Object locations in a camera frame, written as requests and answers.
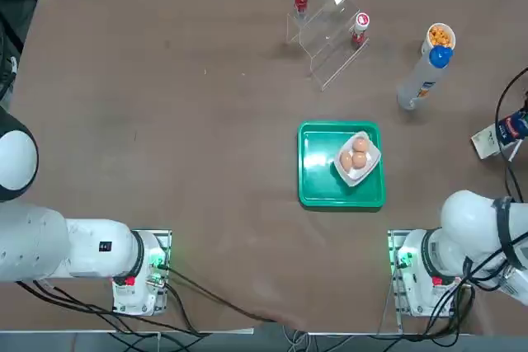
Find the blue white milk carton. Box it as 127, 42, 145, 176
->
471, 110, 528, 160

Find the clear acrylic stepped display stand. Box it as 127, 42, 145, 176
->
285, 0, 371, 92

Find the green plastic tray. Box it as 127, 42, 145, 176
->
296, 120, 387, 210

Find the white egg dish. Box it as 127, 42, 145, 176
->
332, 130, 381, 187

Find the small red jar white lid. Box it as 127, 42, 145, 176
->
350, 12, 371, 46

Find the clear bottle blue cap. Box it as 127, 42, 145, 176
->
396, 45, 455, 112

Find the paper cup of orange snacks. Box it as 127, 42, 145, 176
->
420, 23, 457, 56

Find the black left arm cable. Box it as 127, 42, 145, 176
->
16, 263, 298, 336

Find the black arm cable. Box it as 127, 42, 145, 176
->
494, 65, 528, 201
16, 263, 298, 336

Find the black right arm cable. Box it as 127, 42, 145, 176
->
494, 65, 528, 201

